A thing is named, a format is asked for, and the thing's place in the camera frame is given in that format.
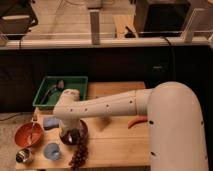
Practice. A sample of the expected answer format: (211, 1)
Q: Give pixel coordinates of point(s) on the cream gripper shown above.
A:
(68, 125)

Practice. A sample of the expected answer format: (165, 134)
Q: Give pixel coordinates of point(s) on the dark eraser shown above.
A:
(73, 136)

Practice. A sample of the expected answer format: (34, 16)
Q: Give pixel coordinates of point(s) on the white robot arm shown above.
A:
(177, 130)

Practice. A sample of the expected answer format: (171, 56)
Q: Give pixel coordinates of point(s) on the green plastic tray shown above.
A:
(71, 82)

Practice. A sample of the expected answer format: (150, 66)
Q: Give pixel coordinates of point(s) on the blue sponge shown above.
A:
(50, 123)

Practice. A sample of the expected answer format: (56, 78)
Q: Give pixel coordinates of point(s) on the purple bowl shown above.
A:
(83, 130)

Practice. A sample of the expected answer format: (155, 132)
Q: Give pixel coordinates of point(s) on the blue cup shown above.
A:
(52, 151)

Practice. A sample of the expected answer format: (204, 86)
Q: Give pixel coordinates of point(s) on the bunch of dark grapes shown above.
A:
(79, 157)

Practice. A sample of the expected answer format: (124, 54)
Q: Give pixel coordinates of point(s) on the orange bowl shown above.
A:
(28, 135)

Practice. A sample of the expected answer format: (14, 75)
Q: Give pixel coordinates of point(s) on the black dish brush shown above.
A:
(58, 86)

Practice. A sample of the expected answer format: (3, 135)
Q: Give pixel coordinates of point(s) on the metal cup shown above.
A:
(24, 156)

